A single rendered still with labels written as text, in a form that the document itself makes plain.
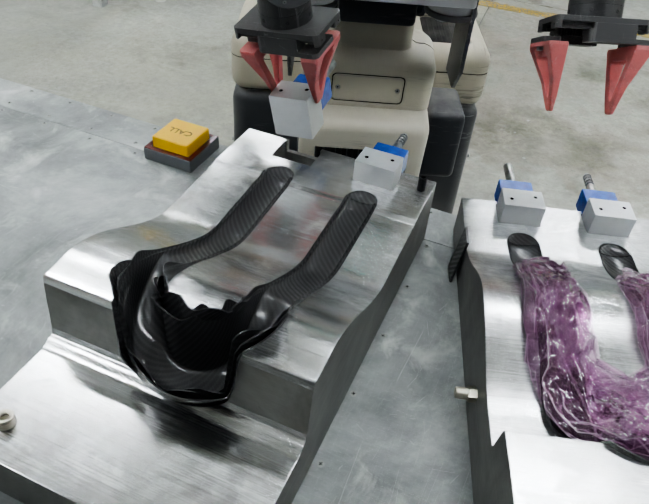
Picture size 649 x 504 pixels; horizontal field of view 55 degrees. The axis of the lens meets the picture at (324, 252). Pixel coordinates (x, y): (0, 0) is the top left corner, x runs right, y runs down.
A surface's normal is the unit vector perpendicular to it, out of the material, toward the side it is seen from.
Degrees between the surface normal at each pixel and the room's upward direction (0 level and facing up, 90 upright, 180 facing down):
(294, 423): 83
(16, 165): 0
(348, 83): 98
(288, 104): 98
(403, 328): 0
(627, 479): 0
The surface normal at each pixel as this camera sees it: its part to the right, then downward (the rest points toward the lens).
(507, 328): 0.04, -0.57
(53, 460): 0.07, -0.75
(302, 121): -0.39, 0.69
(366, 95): -0.04, 0.76
